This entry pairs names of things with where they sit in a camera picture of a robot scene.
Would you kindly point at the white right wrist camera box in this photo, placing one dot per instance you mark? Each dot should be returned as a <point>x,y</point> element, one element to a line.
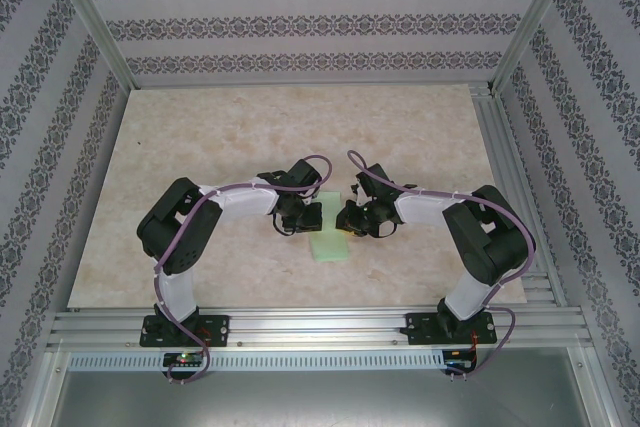
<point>356,192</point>

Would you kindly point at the small circuit board green light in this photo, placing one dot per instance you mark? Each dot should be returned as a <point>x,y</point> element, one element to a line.
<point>182,359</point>

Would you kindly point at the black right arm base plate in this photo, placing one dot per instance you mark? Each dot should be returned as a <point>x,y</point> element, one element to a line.
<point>417,329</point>

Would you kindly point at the light green paper sheet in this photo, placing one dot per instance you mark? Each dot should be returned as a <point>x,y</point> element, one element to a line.
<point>327,247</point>

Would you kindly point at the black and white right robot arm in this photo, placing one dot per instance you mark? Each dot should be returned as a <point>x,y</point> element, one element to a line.
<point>490,247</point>

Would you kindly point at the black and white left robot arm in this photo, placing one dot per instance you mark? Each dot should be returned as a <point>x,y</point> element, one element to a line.
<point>175,237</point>

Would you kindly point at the long aluminium mounting rail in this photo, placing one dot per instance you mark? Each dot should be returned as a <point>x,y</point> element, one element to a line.
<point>310,324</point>

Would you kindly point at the grey metal panel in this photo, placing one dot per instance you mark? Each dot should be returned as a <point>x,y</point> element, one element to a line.
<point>320,399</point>

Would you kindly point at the aluminium frame post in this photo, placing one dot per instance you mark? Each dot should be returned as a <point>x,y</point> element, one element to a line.
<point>95,22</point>
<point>534,22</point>

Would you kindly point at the aluminium side rail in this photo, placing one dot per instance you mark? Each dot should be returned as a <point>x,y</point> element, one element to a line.
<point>503,147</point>

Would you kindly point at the small circuit board blue part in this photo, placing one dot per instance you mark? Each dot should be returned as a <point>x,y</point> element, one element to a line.
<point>457,358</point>

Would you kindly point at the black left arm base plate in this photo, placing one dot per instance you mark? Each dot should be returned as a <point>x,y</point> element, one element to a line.
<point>220,329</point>

